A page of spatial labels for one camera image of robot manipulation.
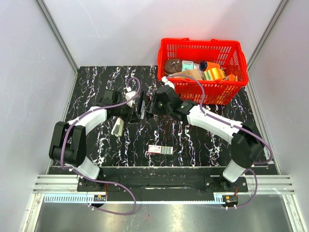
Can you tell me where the orange packet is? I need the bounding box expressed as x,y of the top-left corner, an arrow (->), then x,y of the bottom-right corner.
224,74 -> 238,82

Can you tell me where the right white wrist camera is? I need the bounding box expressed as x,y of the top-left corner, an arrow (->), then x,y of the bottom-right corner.
161,76 -> 175,89

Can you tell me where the orange bottle blue cap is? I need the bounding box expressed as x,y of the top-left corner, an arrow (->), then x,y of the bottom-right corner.
199,61 -> 221,72

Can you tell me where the red white staples box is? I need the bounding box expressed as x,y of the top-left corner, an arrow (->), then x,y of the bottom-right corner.
148,145 -> 173,155

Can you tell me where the black marble pattern mat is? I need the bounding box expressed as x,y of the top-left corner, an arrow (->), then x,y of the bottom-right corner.
48,65 -> 269,168

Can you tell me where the beige stapler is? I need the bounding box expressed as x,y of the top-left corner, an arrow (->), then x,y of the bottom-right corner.
111,117 -> 125,137

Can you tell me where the brown round bun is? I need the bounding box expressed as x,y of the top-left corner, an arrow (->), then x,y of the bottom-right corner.
164,58 -> 183,74

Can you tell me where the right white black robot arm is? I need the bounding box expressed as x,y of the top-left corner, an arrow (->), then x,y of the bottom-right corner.
139,85 -> 265,191

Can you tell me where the yellow green striped box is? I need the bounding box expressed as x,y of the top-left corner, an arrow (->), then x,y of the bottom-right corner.
204,68 -> 226,81

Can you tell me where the brown cardboard box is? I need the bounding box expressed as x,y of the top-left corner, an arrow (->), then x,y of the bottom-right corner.
168,69 -> 204,80

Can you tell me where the red plastic basket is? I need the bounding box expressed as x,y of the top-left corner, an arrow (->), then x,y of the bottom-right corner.
157,38 -> 249,105

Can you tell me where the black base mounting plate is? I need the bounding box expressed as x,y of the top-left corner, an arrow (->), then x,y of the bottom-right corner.
77,167 -> 248,203

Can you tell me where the teal white small box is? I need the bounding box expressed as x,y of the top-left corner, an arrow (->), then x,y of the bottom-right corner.
182,60 -> 195,72

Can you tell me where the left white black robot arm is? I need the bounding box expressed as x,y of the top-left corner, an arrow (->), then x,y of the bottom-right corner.
49,87 -> 138,191

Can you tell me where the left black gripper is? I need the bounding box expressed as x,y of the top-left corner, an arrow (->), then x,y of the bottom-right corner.
113,101 -> 141,124

